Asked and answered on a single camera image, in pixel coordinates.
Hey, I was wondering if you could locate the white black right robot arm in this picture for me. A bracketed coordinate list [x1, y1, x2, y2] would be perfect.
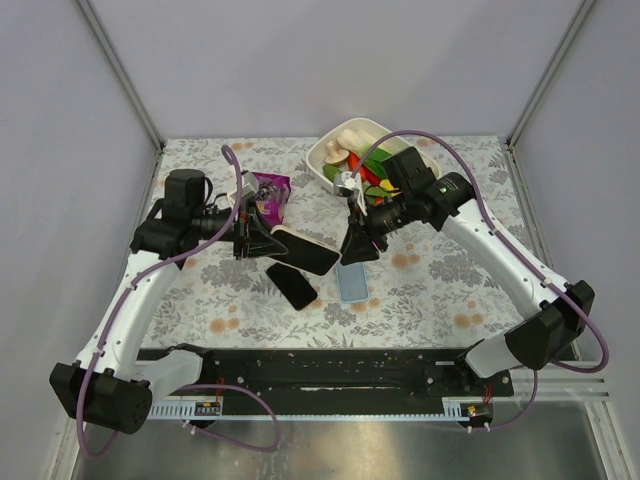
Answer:
[334, 147, 595, 378]

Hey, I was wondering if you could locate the white plastic basin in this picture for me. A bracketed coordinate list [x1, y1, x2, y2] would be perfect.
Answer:
[305, 117, 443, 194]

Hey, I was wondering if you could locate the black phone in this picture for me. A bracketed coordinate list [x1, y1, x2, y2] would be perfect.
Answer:
[266, 263, 318, 311]

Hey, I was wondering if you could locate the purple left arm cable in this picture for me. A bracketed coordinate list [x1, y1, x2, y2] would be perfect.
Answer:
[78, 144, 282, 460]

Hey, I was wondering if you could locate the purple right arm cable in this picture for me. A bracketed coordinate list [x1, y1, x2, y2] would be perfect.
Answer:
[349, 129, 610, 434]

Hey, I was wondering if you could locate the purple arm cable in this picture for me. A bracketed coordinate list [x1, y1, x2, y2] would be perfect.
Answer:
[78, 144, 282, 460]
[349, 129, 610, 434]

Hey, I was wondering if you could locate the toy bok choy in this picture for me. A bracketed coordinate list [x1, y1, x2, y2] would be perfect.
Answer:
[337, 129, 391, 179]

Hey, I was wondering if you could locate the green toy pea pod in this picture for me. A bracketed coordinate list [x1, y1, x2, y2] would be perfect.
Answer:
[322, 164, 343, 183]

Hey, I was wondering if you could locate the toy carrot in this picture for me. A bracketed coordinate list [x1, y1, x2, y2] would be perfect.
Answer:
[347, 152, 380, 186]

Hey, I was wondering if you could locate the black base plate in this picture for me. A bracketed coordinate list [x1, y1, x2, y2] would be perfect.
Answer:
[159, 348, 515, 416]

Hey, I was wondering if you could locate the toy mushroom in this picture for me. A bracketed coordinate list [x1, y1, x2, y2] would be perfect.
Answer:
[324, 141, 350, 165]

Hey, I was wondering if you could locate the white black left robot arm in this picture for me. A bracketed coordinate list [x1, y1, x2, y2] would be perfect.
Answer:
[49, 169, 287, 434]

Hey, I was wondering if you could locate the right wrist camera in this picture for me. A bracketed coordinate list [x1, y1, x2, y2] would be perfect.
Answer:
[333, 171, 366, 212]

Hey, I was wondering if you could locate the purple snack box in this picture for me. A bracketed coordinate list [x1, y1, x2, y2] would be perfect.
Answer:
[253, 172, 291, 227]

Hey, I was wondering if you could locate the black smartphone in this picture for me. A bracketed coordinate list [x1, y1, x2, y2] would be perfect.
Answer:
[271, 225, 340, 276]

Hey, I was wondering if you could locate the yellow toy pepper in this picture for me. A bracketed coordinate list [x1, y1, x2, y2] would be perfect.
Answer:
[366, 180, 400, 197]

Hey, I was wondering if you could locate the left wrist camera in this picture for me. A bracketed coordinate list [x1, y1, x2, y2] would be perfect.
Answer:
[226, 170, 259, 205]

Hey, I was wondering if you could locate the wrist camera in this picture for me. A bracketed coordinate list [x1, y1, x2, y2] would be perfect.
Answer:
[226, 170, 259, 205]
[333, 171, 366, 212]

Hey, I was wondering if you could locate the light blue phone case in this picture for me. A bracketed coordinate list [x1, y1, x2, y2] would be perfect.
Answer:
[336, 262, 369, 304]

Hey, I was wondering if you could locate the floral table cloth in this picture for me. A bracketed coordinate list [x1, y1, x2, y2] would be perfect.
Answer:
[142, 136, 532, 348]

